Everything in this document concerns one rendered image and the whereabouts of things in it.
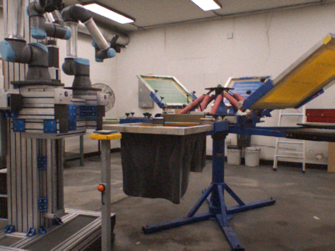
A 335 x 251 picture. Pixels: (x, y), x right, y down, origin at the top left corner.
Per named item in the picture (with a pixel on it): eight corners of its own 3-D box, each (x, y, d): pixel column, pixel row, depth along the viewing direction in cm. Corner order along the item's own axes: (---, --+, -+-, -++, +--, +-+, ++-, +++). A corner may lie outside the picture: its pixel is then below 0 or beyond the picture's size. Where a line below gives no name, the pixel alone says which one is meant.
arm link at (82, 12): (85, -2, 232) (119, 53, 259) (77, 1, 239) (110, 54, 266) (75, 5, 226) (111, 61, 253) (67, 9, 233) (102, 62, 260)
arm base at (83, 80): (68, 87, 233) (68, 73, 233) (79, 88, 247) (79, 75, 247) (85, 86, 229) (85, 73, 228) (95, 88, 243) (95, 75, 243)
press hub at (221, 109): (230, 225, 290) (233, 81, 283) (192, 218, 309) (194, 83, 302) (241, 213, 325) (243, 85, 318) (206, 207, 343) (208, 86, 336)
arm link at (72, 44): (71, 74, 237) (70, 2, 234) (60, 75, 247) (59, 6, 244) (83, 75, 246) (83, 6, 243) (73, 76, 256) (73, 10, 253)
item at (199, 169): (181, 203, 185) (181, 133, 183) (175, 202, 187) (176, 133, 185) (208, 187, 226) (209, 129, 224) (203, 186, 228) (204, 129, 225)
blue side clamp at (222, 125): (215, 132, 213) (215, 121, 212) (208, 131, 215) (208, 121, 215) (228, 129, 239) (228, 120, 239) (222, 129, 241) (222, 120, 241)
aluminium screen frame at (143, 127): (184, 135, 170) (184, 128, 170) (101, 131, 198) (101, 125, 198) (227, 128, 240) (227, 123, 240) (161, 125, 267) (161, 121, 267)
